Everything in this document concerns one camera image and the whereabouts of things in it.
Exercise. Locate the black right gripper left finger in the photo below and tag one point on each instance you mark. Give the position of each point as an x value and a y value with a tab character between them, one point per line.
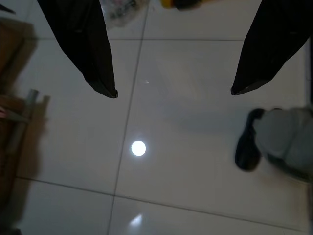
85	49

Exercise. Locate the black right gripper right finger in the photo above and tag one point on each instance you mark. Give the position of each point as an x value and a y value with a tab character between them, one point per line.
269	44

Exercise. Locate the clear plastic bag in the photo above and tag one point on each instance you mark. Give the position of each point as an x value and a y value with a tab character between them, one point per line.
122	14

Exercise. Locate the brown cardboard box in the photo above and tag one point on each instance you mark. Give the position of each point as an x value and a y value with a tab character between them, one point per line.
12	49

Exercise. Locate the yellow black tool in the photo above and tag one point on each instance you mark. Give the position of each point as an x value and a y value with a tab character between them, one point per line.
181	3

